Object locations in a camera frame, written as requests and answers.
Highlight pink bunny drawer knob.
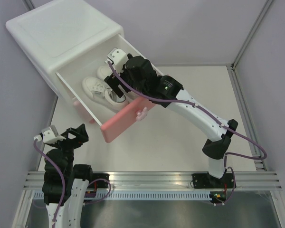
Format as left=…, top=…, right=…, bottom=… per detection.
left=136, top=107, right=148, bottom=122

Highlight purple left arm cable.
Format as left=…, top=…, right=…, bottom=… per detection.
left=33, top=140, right=112, bottom=225

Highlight light pink drawer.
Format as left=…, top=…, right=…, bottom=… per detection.
left=72, top=97, right=95, bottom=124

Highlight white sneaker sideways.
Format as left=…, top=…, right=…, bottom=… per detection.
left=82, top=77, right=129, bottom=112

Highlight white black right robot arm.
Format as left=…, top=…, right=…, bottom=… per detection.
left=96, top=54, right=238, bottom=188

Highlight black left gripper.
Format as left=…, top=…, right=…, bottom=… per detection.
left=49, top=123, right=88, bottom=174

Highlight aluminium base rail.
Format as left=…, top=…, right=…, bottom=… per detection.
left=23, top=171, right=283, bottom=190

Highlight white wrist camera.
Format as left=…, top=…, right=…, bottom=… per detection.
left=34, top=125, right=66, bottom=144
left=107, top=47, right=128, bottom=73

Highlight dark pink drawer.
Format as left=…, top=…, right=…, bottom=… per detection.
left=56, top=35, right=155, bottom=143

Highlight white sneaker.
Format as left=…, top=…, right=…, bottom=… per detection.
left=96, top=66, right=112, bottom=81

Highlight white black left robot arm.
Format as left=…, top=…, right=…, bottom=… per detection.
left=41, top=124, right=94, bottom=228

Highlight white plastic cabinet body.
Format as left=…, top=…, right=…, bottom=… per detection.
left=6, top=0, right=125, bottom=112

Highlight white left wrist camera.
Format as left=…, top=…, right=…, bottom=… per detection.
left=34, top=125, right=66, bottom=144

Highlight white slotted cable duct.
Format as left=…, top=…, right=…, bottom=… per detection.
left=105, top=190, right=212, bottom=201

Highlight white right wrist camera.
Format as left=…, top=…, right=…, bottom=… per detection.
left=107, top=47, right=128, bottom=73

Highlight aluminium corner frame post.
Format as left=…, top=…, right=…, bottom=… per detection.
left=230, top=0, right=275, bottom=71

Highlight aluminium side floor rail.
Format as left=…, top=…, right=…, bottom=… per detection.
left=227, top=65, right=267, bottom=171

